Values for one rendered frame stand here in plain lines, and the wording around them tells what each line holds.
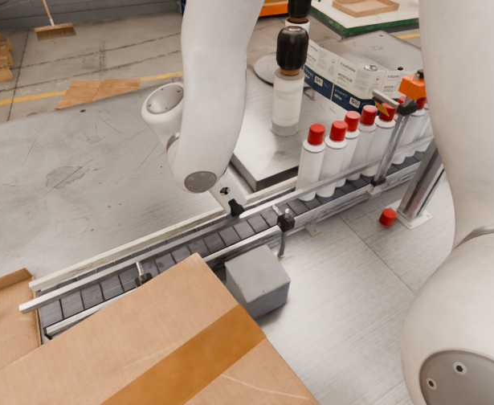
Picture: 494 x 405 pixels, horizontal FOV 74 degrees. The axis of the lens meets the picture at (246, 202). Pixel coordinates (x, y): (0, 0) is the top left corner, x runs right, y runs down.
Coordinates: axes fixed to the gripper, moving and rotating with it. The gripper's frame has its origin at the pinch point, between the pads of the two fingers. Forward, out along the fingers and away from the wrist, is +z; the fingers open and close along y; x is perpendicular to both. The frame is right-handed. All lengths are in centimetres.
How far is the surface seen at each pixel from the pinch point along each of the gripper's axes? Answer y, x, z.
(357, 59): 55, -80, 36
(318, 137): -0.9, -23.0, -5.2
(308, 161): -0.9, -19.5, 0.0
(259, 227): -3.1, -2.3, 7.5
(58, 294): -4.4, 34.0, -14.3
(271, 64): 66, -46, 22
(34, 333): -1.5, 46.8, -5.3
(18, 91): 297, 97, 65
